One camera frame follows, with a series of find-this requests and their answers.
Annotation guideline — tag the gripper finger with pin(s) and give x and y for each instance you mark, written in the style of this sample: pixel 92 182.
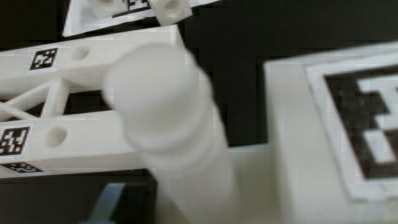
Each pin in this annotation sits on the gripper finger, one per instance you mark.
pixel 105 205

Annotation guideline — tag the white chair seat piece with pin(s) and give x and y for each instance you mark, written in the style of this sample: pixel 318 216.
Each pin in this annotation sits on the white chair seat piece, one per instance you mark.
pixel 213 178

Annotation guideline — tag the white flat back plate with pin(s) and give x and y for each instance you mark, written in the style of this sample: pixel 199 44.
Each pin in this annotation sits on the white flat back plate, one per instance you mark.
pixel 82 21

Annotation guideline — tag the small white cube on plate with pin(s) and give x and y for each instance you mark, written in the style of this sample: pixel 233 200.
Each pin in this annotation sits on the small white cube on plate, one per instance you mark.
pixel 106 7

